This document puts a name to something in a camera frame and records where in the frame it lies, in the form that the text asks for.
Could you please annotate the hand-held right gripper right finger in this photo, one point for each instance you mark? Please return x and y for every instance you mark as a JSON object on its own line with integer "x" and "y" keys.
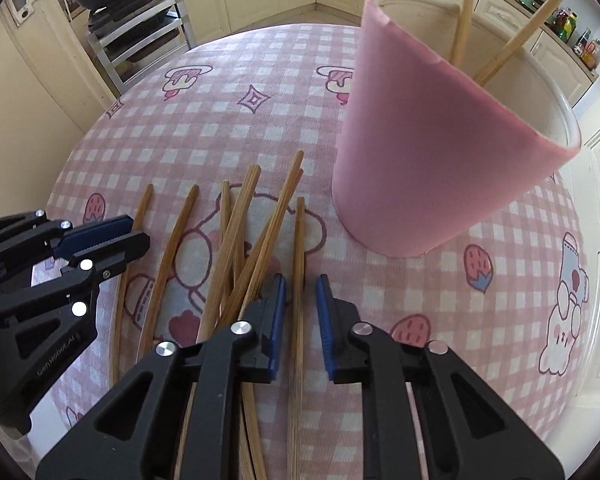
{"x": 324, "y": 320}

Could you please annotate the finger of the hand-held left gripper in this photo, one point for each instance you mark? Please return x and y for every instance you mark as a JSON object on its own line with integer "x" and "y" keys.
{"x": 100, "y": 232}
{"x": 120, "y": 252}

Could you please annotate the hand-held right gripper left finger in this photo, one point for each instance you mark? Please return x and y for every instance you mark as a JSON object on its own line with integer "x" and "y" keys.
{"x": 278, "y": 320}

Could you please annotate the wooden chopstick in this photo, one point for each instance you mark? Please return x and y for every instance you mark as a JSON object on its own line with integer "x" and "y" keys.
{"x": 525, "y": 30}
{"x": 298, "y": 240}
{"x": 462, "y": 10}

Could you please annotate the group of wooden chopsticks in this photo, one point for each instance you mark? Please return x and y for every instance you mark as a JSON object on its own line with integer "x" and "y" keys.
{"x": 240, "y": 210}

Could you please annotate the pink cup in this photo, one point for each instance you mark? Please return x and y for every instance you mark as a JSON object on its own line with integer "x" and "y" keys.
{"x": 430, "y": 160}

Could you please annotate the metal kitchen rack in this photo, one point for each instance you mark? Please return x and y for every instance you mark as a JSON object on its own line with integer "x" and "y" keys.
{"x": 179, "y": 12}

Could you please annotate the dark sauce bottle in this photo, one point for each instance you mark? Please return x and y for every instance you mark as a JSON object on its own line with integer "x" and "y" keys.
{"x": 582, "y": 41}

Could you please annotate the dark bottle with red cap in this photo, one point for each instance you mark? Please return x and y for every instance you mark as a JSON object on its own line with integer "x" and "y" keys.
{"x": 555, "y": 17}

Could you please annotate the green bottle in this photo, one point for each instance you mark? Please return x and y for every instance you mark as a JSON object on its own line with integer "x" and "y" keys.
{"x": 568, "y": 25}

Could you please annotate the white wall panel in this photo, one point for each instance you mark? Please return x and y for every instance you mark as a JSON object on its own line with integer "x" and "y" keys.
{"x": 17, "y": 0}

